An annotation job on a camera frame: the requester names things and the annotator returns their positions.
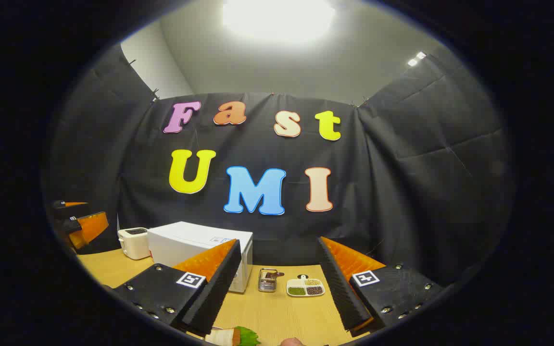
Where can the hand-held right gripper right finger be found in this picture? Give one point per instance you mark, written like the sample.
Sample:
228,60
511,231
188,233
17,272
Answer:
342,288

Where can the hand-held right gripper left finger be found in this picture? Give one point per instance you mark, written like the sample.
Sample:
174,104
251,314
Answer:
212,288

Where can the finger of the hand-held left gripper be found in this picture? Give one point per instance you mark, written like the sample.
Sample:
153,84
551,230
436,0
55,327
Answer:
89,228
70,204

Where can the toy vegetable with green leaves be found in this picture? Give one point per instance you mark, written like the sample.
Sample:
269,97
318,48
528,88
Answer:
238,336

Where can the white microwave oven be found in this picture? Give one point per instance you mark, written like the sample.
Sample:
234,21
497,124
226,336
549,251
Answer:
181,242

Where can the white divided grain dish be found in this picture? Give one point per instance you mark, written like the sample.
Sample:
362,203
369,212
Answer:
305,287

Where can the white toaster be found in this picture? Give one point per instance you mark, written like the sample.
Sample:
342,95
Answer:
133,244

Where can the black backdrop cloth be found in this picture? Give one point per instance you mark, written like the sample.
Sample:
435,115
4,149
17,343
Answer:
402,192

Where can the small ceiling light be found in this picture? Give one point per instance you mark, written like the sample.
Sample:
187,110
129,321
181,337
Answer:
416,58

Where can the large ceiling light panel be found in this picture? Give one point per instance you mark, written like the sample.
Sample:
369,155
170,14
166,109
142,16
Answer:
279,19

